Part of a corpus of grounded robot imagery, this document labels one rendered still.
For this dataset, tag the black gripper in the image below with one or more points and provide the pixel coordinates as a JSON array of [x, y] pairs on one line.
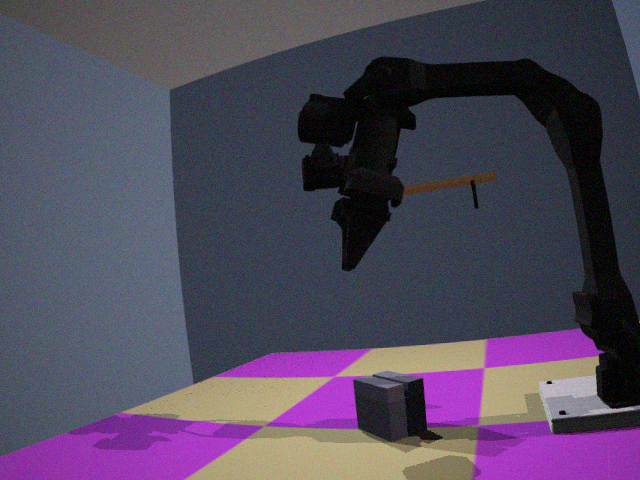
[[361, 217]]

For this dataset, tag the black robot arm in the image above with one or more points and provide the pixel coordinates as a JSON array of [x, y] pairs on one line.
[[604, 308]]

